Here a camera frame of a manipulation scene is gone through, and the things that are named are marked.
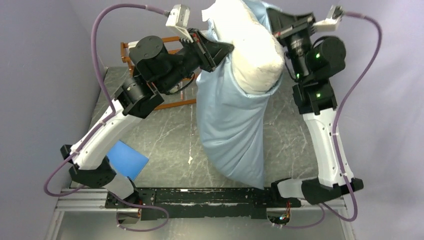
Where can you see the light blue pillowcase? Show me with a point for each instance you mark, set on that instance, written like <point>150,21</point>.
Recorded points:
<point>230,123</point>

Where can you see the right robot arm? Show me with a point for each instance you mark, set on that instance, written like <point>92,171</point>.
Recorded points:
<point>314,63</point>

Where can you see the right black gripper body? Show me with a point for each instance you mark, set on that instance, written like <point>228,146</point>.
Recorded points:
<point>296,35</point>

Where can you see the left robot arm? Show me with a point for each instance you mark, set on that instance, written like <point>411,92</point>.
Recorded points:
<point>155,73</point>

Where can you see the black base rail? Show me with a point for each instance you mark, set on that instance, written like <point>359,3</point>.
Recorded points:
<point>215,202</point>

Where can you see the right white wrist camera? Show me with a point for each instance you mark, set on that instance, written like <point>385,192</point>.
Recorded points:
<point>332,20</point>

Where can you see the aluminium table edge rail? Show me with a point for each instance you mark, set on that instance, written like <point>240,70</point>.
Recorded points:
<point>83,201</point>

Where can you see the white pillow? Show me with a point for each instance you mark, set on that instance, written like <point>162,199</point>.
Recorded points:
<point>257,60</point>

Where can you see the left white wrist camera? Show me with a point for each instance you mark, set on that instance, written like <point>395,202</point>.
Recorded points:
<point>177,22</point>

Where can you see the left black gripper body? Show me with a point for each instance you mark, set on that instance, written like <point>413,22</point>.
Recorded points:
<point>205,59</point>

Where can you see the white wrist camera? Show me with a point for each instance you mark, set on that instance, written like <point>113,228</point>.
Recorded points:
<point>177,22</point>
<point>332,20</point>

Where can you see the blue flat board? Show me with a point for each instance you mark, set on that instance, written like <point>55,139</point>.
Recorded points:
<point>126,160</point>

